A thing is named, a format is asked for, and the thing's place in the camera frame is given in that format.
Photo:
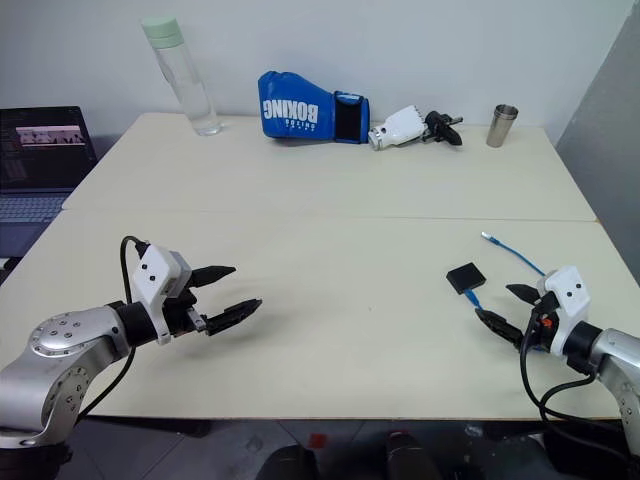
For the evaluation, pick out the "white spare robot gripper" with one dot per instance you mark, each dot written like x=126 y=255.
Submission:
x=410 y=127

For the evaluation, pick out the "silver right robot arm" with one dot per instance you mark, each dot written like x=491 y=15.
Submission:
x=612 y=360

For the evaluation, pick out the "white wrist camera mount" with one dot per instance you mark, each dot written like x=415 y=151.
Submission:
x=570 y=300
x=152 y=280

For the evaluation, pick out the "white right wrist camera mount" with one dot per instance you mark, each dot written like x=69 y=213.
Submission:
x=570 y=300

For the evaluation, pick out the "small black square box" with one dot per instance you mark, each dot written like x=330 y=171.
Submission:
x=466 y=278

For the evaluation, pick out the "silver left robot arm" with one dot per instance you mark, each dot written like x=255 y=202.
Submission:
x=60 y=350

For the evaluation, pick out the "clear bottle with green cap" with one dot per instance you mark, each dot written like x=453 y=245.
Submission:
x=182 y=75

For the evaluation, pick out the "open laptop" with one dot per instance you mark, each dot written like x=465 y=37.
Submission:
x=37 y=165

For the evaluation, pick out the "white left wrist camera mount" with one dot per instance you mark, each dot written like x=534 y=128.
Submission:
x=152 y=280

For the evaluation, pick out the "blue boxing glove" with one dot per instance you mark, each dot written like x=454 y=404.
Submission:
x=310 y=110

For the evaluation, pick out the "dark rounded robot foot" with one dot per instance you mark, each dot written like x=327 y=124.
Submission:
x=410 y=457
x=287 y=462

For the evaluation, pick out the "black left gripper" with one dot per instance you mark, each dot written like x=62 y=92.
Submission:
x=181 y=310

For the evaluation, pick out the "stainless steel cup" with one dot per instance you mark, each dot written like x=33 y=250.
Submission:
x=501 y=126

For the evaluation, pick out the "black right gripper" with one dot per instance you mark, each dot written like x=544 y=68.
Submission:
x=542 y=315

